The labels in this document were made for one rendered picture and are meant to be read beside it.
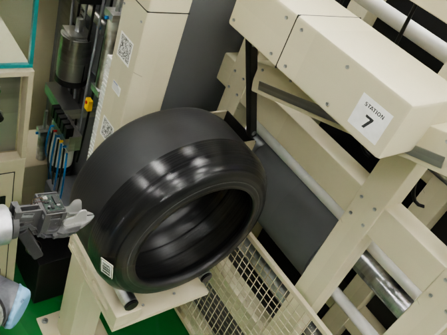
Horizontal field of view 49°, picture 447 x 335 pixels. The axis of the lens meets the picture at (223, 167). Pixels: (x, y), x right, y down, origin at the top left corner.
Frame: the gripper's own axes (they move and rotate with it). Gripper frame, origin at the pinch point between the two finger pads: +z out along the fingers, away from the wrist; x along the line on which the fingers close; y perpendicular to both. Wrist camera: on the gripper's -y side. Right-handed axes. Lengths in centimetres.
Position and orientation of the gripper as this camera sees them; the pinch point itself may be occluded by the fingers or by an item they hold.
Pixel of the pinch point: (88, 218)
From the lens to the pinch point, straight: 129.1
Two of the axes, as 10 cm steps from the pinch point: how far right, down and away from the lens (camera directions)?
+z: 7.4, -0.7, 6.7
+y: 4.1, -7.5, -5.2
